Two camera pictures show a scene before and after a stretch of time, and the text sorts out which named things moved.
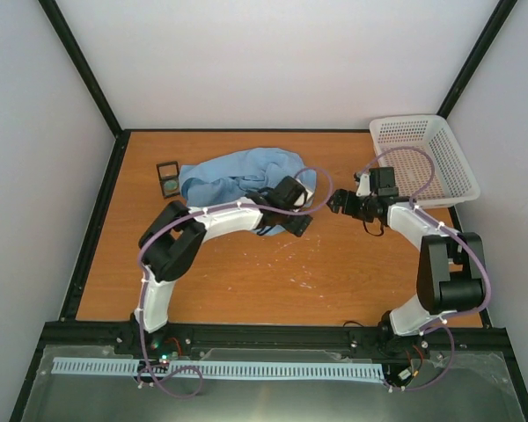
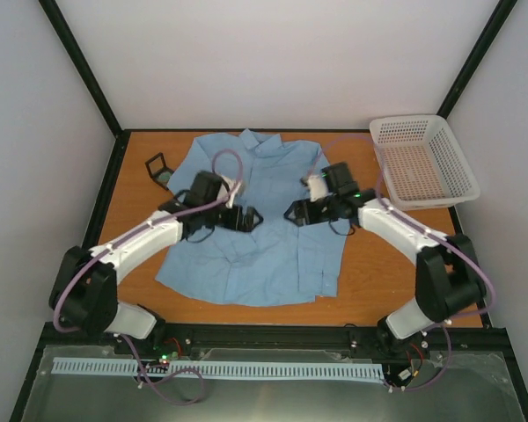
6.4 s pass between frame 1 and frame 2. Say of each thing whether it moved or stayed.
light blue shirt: moved
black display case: moved
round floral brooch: moved
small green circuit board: stayed
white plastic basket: stayed
